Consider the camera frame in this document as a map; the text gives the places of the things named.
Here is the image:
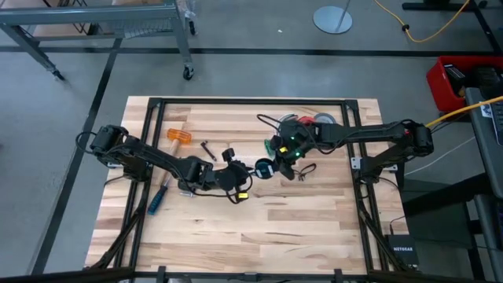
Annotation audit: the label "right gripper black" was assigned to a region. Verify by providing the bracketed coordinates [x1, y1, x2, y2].
[270, 119, 314, 182]

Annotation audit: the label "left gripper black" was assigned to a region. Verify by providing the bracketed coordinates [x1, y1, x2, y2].
[214, 148, 259, 193]

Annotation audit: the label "black-framed safety glasses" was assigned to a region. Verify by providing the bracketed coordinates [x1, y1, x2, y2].
[293, 163, 318, 182]

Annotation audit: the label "small black hex tool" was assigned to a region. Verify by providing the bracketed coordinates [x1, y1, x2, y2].
[200, 140, 218, 162]

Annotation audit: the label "orange-head wooden mallet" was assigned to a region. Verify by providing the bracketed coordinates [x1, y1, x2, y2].
[160, 127, 193, 188]

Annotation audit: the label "round metal stand base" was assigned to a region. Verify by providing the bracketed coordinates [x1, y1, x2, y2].
[313, 0, 354, 35]

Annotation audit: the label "red plastic bin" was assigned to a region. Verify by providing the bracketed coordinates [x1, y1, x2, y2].
[426, 55, 503, 113]

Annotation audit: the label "black box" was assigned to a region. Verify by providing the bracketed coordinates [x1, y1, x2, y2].
[442, 64, 468, 97]

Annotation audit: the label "grey desk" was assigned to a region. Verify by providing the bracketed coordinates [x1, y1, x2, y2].
[465, 86, 503, 283]

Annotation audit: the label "metal rolling cart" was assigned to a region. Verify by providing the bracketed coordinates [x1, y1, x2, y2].
[0, 0, 197, 83]

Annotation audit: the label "grey duct tape roll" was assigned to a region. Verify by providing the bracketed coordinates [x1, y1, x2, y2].
[314, 112, 337, 126]

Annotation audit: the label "black aluminium table frame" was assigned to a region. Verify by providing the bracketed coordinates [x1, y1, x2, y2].
[84, 97, 418, 282]

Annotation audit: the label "blue-handled screwdriver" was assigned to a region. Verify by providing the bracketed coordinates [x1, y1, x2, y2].
[147, 175, 172, 216]

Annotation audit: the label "black Netgear switch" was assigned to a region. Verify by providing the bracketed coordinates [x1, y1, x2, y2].
[384, 234, 420, 266]

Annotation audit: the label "white floor cable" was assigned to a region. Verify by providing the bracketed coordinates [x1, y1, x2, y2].
[404, 135, 477, 177]

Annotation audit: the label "yellow extension cord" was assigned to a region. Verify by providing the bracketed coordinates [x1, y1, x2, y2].
[373, 0, 472, 44]

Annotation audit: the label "yellow hanging cable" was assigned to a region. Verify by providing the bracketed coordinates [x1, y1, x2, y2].
[426, 96, 503, 129]

